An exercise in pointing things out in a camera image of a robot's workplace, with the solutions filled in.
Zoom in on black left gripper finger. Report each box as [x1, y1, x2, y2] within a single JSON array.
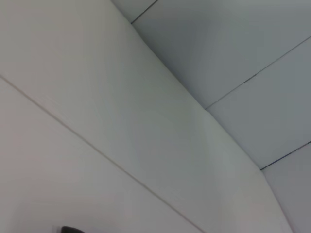
[[60, 226, 86, 233]]

